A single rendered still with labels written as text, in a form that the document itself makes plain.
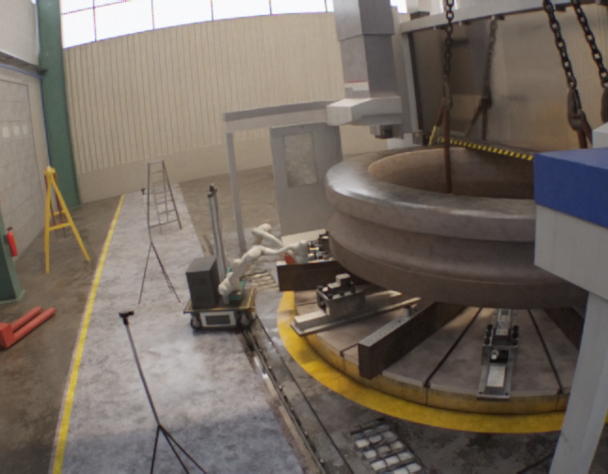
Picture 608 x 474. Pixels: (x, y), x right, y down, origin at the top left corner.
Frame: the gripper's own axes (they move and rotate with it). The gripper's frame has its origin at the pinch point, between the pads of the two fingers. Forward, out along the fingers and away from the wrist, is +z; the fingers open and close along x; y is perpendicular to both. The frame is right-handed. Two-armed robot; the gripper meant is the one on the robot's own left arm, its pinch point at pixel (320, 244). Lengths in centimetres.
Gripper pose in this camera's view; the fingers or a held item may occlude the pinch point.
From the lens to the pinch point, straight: 629.7
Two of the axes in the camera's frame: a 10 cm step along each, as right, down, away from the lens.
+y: -1.0, -9.4, -3.2
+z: 9.9, -1.3, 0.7
